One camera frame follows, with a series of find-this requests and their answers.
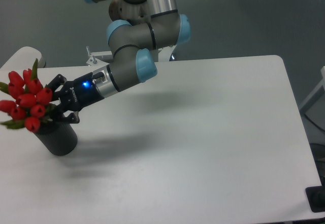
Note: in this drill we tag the white chair armrest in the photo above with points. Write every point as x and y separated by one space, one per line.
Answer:
24 58

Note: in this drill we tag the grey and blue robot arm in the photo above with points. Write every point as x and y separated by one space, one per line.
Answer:
133 65

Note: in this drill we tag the white furniture frame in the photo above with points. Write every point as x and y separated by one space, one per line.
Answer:
316 93

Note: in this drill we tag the red tulip bouquet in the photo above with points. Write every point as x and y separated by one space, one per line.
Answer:
30 104

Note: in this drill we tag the black device at table edge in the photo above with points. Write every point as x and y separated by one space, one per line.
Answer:
315 196

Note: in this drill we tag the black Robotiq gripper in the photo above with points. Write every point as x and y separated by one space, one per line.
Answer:
73 96

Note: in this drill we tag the dark grey ribbed vase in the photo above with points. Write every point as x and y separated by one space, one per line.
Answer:
59 138

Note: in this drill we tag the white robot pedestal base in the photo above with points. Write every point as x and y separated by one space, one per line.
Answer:
136 26

